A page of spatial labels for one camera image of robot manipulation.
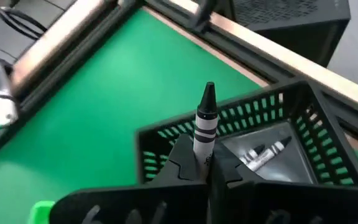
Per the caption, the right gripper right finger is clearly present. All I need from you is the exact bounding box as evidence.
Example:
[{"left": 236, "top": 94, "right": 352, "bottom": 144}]
[{"left": 211, "top": 141, "right": 358, "bottom": 224}]

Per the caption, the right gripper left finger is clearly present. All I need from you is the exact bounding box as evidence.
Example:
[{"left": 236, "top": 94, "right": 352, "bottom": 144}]
[{"left": 50, "top": 133, "right": 209, "bottom": 224}]

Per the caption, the black plastic basket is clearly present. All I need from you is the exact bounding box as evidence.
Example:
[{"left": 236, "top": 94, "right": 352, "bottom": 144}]
[{"left": 135, "top": 80, "right": 358, "bottom": 189}]

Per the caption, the green plastic basket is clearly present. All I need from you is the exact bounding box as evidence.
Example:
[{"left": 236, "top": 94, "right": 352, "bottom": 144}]
[{"left": 27, "top": 200, "right": 55, "bottom": 224}]

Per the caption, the green table mat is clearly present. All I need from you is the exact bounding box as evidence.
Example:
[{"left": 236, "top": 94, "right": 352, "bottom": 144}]
[{"left": 0, "top": 7, "right": 358, "bottom": 224}]

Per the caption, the black perforated computer case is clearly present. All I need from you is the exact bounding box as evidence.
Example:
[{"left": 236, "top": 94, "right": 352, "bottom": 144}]
[{"left": 219, "top": 0, "right": 351, "bottom": 68}]

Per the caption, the black metal table frame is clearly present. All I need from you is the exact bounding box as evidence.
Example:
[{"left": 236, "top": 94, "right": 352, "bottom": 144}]
[{"left": 0, "top": 0, "right": 358, "bottom": 175}]

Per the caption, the black cable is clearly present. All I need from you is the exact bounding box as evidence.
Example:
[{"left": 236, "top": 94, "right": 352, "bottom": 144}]
[{"left": 0, "top": 0, "right": 48, "bottom": 42}]

